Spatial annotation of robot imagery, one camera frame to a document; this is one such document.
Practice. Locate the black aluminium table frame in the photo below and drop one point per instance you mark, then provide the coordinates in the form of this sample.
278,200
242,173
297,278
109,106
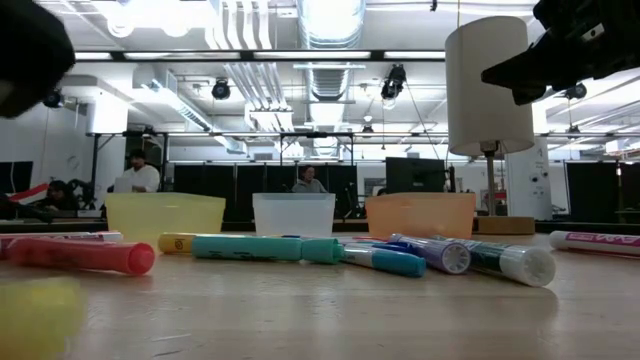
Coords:
60,227

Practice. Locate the black partition panels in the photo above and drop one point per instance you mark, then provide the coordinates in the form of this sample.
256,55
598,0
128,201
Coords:
590,190
240,190

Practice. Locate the yellow translucent plastic bin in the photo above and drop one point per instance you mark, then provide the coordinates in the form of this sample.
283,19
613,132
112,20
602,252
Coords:
165,215

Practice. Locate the magenta Expo marker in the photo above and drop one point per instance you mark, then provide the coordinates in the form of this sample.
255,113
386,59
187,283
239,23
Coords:
600,241

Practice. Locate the clear plastic bin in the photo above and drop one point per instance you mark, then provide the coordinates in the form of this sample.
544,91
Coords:
294,215

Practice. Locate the black monitor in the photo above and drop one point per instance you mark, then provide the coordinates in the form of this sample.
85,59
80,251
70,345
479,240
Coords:
15,177
415,175

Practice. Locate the black ceiling spotlight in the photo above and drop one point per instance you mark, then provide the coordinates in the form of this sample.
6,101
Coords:
220,90
52,97
576,91
393,82

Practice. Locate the orange translucent plastic bin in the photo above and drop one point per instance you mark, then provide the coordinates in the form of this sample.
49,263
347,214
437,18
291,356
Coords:
420,215

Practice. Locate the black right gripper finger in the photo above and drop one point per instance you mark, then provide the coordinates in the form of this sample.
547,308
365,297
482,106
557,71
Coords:
530,65

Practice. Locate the teal highlighter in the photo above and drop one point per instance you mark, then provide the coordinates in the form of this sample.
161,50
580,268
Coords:
250,248

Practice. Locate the light blue fine-tip marker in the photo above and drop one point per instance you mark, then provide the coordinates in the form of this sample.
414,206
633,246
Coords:
395,262

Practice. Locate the red-orange highlighter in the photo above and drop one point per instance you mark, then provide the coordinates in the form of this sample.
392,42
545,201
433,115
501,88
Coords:
75,255

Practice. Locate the white capped marker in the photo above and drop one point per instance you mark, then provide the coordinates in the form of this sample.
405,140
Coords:
500,257

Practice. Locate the white shade table lamp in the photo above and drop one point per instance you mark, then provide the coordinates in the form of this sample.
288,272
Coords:
487,85

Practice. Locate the white column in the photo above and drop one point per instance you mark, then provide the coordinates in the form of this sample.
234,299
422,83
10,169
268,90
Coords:
530,185

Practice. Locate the red Expo marker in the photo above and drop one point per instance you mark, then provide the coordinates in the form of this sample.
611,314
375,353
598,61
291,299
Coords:
75,235

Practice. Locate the red white object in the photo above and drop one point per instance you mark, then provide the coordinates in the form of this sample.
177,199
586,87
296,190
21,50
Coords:
30,192

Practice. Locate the black background frame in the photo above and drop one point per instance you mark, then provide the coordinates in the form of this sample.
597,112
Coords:
200,134

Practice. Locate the black overhead beam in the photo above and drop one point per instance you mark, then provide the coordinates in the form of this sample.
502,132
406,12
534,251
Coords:
200,55

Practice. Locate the purple Expo marker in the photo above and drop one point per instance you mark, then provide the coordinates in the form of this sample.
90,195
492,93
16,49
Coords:
440,255

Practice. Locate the black background robot arm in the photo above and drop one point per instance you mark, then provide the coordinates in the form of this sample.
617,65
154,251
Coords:
30,214

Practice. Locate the person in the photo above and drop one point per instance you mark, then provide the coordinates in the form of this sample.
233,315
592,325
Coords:
59,195
308,186
142,177

